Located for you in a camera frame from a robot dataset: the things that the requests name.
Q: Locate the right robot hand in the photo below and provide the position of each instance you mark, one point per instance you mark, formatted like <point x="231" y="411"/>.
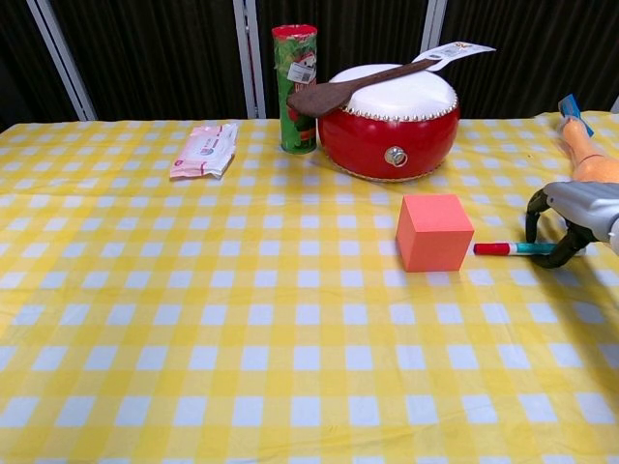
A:
<point x="595" y="208"/>

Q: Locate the red capped green marker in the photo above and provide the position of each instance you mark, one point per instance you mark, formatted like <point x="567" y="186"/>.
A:
<point x="498" y="249"/>

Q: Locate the pink foam cube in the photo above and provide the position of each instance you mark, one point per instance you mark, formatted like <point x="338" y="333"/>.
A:
<point x="435" y="241"/>

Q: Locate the orange rubber chicken toy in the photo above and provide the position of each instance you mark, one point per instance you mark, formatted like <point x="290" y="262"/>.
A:
<point x="597" y="169"/>

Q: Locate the red drum white skin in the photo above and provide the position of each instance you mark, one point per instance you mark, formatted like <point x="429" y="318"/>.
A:
<point x="387" y="135"/>

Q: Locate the dark wooden spatula with tag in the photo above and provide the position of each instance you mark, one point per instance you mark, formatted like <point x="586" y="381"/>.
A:
<point x="314" y="99"/>

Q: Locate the green chips can red lid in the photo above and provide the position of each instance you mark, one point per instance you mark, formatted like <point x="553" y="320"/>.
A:
<point x="295" y="130"/>

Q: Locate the pink wet wipes pack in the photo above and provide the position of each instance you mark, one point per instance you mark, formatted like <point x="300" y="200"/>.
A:
<point x="203" y="152"/>

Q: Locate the yellow white checked tablecloth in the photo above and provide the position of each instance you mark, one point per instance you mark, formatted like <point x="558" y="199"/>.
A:
<point x="193" y="314"/>

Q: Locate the grey metal frame post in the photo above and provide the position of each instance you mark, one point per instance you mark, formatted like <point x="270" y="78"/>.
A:
<point x="249" y="58"/>
<point x="60" y="58"/>
<point x="615" y="104"/>
<point x="433" y="24"/>

